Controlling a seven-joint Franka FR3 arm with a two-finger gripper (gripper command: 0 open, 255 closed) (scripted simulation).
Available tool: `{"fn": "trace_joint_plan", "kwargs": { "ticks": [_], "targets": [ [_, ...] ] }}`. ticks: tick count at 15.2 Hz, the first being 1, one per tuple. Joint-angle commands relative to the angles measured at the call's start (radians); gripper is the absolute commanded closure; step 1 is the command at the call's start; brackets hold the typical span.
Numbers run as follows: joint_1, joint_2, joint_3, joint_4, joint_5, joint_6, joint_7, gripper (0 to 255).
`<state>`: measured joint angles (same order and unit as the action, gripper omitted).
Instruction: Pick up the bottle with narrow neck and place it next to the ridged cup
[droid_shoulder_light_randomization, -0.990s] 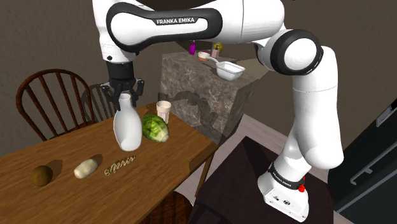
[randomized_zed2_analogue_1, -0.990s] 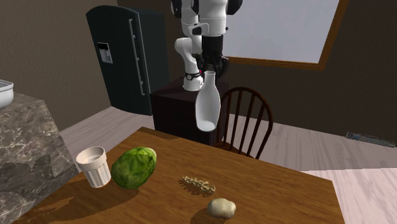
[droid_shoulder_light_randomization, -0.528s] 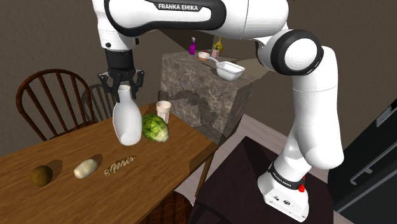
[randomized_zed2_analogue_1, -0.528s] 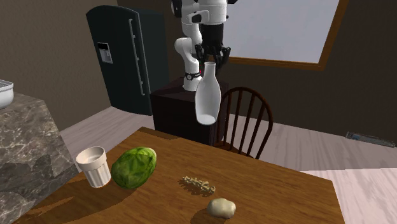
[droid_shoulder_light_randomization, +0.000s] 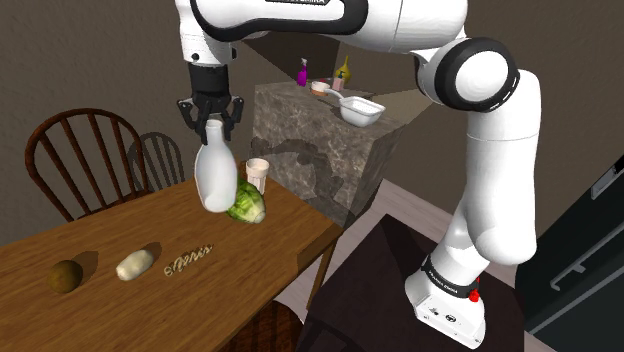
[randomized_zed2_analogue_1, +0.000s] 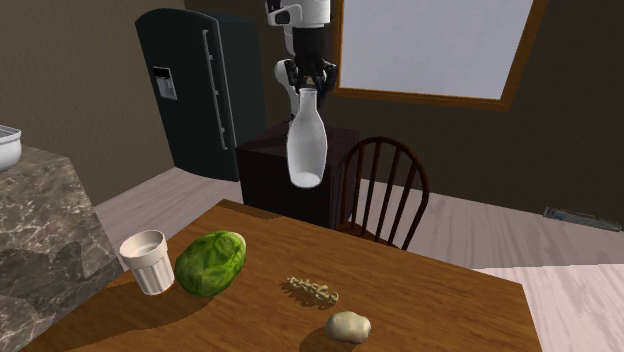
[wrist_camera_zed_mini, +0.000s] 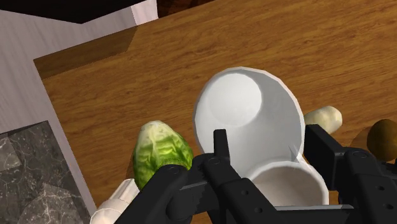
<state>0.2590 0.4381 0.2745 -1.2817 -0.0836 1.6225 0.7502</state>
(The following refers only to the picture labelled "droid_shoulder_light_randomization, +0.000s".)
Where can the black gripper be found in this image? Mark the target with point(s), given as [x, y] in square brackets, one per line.
[210, 85]

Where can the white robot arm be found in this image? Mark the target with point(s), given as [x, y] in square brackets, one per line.
[502, 161]

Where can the white bottle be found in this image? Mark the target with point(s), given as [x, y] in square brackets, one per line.
[215, 170]

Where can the white cup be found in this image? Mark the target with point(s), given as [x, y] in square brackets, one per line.
[258, 170]

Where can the grey spindle-back chair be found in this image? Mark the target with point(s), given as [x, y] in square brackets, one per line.
[158, 161]

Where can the green lettuce head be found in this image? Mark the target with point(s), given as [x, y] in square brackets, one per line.
[249, 204]

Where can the marble kitchen counter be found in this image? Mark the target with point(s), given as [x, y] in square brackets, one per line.
[312, 146]

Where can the dark red wooden chair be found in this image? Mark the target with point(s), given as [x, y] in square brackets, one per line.
[73, 161]

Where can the pale potato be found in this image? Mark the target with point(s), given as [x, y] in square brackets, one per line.
[134, 265]

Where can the wooden table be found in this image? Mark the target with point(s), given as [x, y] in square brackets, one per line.
[195, 302]

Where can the brown kiwi fruit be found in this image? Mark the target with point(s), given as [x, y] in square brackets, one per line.
[65, 276]

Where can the brown woven-seat chair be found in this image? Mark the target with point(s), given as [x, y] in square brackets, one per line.
[273, 331]

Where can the dark robot stand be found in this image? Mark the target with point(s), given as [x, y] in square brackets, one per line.
[370, 292]

